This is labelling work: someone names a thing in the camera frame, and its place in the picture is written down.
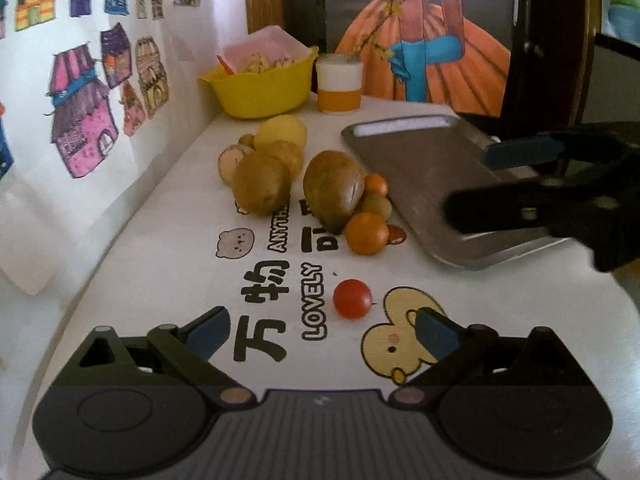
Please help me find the white and orange cup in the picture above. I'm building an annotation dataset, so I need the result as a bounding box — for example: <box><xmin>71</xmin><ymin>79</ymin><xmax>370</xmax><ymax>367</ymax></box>
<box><xmin>316</xmin><ymin>53</ymin><xmax>362</xmax><ymax>114</ymax></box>

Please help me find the orange brown fruit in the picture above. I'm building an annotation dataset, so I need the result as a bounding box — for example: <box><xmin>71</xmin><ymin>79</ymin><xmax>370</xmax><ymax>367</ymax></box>
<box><xmin>262</xmin><ymin>140</ymin><xmax>305</xmax><ymax>180</ymax></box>

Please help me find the striped fruit in bowl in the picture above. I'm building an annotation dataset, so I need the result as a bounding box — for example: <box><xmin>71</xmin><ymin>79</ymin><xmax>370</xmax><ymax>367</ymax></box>
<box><xmin>241</xmin><ymin>53</ymin><xmax>294</xmax><ymax>74</ymax></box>

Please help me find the yellow plastic bowl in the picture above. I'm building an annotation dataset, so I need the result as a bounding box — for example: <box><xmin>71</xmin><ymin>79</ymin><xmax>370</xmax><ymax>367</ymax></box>
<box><xmin>198</xmin><ymin>47</ymin><xmax>318</xmax><ymax>119</ymax></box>

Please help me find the house drawings paper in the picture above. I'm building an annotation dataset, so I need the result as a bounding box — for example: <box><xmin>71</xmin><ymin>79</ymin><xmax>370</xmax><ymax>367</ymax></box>
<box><xmin>1</xmin><ymin>0</ymin><xmax>214</xmax><ymax>295</ymax></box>

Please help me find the red cherry tomato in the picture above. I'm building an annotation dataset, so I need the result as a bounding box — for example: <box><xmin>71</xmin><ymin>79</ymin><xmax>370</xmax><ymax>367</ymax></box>
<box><xmin>333</xmin><ymin>278</ymin><xmax>373</xmax><ymax>320</ymax></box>

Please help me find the brown pointed mango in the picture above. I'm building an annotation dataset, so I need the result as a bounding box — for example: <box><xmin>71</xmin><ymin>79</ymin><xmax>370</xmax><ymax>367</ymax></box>
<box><xmin>303</xmin><ymin>150</ymin><xmax>364</xmax><ymax>234</ymax></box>

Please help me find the small orange kumquat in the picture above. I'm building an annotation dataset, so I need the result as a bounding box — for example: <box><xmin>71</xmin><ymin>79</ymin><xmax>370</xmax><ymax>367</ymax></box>
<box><xmin>364</xmin><ymin>174</ymin><xmax>388</xmax><ymax>197</ymax></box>

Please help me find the yellow lemon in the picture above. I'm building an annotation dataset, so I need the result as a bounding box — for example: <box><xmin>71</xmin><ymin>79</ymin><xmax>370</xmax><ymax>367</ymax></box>
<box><xmin>254</xmin><ymin>114</ymin><xmax>307</xmax><ymax>148</ymax></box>

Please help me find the girl poster painting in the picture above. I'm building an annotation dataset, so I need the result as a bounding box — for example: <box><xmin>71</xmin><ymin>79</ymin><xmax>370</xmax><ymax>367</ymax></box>
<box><xmin>334</xmin><ymin>0</ymin><xmax>513</xmax><ymax>117</ymax></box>

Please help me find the metal tray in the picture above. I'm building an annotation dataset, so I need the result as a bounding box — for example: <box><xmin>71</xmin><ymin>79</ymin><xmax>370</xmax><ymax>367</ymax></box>
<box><xmin>342</xmin><ymin>115</ymin><xmax>562</xmax><ymax>270</ymax></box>

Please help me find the large orange kumquat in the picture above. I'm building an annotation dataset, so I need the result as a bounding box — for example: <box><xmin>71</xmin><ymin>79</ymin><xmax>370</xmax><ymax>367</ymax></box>
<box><xmin>344</xmin><ymin>211</ymin><xmax>390</xmax><ymax>256</ymax></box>

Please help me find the striped tan fruit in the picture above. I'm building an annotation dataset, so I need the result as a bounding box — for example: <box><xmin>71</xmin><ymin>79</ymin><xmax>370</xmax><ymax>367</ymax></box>
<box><xmin>217</xmin><ymin>134</ymin><xmax>255</xmax><ymax>185</ymax></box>

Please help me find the brown round melon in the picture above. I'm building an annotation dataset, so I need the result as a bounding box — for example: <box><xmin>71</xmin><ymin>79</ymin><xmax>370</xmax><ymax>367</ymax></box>
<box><xmin>231</xmin><ymin>151</ymin><xmax>292</xmax><ymax>216</ymax></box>

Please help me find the yellow flower sprig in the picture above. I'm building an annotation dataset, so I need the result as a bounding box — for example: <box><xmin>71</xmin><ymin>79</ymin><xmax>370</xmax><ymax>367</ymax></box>
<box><xmin>351</xmin><ymin>0</ymin><xmax>417</xmax><ymax>61</ymax></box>

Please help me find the small brown kiwi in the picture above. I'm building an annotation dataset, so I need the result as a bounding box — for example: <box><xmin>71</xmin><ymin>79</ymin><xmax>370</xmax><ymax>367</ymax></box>
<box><xmin>359</xmin><ymin>192</ymin><xmax>393</xmax><ymax>221</ymax></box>

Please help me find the pink napkin in bowl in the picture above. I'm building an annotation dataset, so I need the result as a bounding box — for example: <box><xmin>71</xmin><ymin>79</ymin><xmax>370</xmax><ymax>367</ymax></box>
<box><xmin>220</xmin><ymin>25</ymin><xmax>311</xmax><ymax>73</ymax></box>

